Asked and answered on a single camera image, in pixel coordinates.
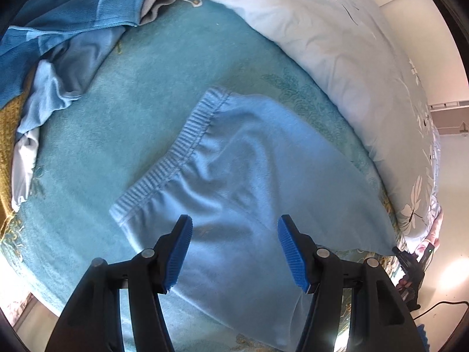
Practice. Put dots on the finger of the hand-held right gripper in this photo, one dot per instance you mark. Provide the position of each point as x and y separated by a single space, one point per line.
406 262

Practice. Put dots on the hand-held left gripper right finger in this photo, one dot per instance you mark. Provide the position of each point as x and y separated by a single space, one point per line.
290 255

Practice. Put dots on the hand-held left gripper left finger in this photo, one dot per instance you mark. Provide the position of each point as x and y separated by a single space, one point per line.
178 255

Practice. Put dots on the light blue fleece pants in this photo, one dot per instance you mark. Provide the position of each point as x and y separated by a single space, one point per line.
238 161

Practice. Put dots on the white air conditioner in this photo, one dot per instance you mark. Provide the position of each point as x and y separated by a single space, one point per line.
450 119

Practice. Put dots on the white silky cloth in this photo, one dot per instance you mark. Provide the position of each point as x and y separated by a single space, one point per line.
24 168

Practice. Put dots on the mustard knit sweater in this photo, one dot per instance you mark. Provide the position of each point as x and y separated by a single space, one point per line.
7 135

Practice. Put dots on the light blue floral duvet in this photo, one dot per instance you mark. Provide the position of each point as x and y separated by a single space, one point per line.
329 44

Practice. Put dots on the light blue fleece top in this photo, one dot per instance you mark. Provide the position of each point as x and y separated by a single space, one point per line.
73 66

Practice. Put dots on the dark blue fleece zip jacket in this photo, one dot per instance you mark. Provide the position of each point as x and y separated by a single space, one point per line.
73 7

